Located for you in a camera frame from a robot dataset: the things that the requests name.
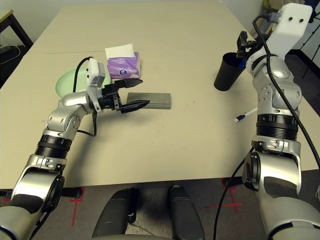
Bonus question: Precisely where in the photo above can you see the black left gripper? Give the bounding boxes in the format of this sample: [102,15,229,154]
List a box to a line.
[98,78,151,115]

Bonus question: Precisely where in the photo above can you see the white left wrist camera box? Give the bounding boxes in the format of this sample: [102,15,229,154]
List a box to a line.
[85,57,108,112]

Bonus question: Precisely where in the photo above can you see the dark grey robot left leg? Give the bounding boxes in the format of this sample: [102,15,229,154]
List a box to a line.
[92,187,139,240]

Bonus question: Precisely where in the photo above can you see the dark grey robot right leg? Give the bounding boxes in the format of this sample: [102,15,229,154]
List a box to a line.
[166,185,206,240]

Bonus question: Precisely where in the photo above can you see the beige side table black frame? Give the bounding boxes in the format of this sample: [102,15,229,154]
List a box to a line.
[0,9,34,51]

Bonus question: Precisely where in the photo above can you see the black bag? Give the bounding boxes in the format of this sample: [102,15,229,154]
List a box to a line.
[0,43,27,88]

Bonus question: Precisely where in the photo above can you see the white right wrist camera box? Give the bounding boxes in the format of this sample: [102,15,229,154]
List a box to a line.
[264,2,313,59]

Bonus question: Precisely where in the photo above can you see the purple tissue pack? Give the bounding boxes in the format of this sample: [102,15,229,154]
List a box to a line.
[104,42,142,80]

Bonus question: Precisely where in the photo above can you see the black cup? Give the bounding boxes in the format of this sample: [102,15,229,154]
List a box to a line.
[213,52,245,92]

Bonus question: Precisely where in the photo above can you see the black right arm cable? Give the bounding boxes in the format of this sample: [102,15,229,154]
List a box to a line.
[213,13,320,240]

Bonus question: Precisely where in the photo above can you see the beige jacket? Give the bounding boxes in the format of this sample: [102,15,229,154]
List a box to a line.
[262,0,285,11]

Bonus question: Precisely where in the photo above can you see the grey glasses case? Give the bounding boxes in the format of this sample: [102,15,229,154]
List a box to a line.
[126,92,173,110]

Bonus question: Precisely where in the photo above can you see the black table foot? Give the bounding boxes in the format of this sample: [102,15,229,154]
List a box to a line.
[61,187,85,199]
[223,175,245,188]

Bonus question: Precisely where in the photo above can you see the white marker blue cap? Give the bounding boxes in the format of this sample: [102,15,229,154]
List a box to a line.
[233,107,258,124]

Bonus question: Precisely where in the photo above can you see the white looped cable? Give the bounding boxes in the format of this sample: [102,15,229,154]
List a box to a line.
[0,44,21,65]

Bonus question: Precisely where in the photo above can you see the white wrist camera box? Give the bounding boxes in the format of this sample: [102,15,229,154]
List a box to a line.
[85,57,108,112]
[264,2,313,59]

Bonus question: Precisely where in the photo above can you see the light green plastic plate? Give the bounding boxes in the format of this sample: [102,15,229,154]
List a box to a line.
[55,67,112,99]

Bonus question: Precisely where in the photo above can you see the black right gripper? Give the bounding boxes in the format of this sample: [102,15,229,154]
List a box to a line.
[235,30,264,60]

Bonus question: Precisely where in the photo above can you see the dark grey robot leg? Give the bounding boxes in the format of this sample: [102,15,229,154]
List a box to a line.
[92,187,139,240]
[166,185,206,240]

